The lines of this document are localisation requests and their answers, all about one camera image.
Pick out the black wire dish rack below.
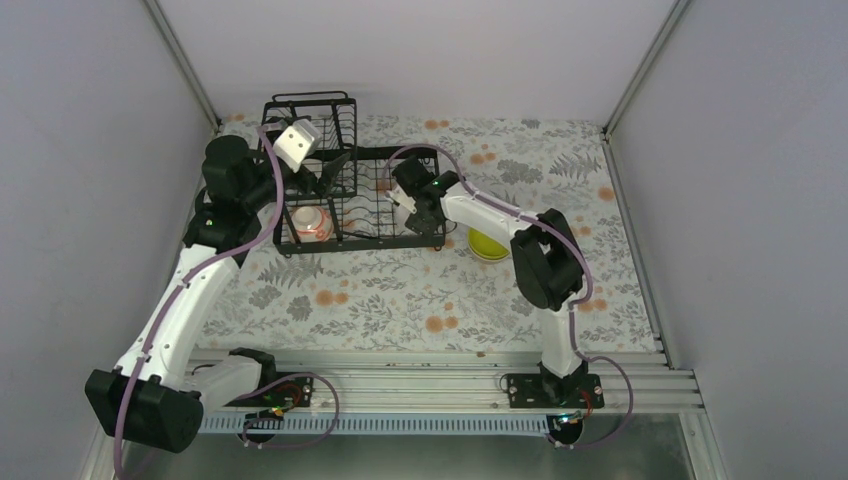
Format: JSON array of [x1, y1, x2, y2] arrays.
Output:
[[262, 90, 447, 257]]

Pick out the yellow-green bowl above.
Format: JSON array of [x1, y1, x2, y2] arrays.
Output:
[[467, 228, 510, 256]]

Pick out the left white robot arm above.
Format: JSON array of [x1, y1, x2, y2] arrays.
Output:
[[84, 131, 318, 457]]

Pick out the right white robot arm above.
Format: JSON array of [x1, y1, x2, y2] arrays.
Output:
[[387, 156, 588, 407]]

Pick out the red patterned white bowl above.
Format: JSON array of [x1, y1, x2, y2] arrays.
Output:
[[291, 206, 334, 243]]

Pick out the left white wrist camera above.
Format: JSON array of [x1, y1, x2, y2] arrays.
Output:
[[272, 118, 322, 173]]

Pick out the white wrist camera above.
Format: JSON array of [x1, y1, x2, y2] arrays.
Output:
[[272, 118, 322, 173], [385, 185, 417, 214]]

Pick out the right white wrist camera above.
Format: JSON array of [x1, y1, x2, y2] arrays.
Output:
[[385, 185, 417, 214]]

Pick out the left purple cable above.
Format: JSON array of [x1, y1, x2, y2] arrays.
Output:
[[111, 122, 341, 480]]

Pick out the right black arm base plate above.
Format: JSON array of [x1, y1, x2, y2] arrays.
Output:
[[500, 373, 606, 410]]

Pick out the grey slotted cable duct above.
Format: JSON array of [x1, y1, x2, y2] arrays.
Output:
[[195, 414, 564, 436]]

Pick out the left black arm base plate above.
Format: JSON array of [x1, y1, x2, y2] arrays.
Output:
[[226, 372, 315, 410]]

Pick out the aluminium rail frame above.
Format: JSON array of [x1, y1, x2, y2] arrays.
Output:
[[79, 132, 730, 480]]

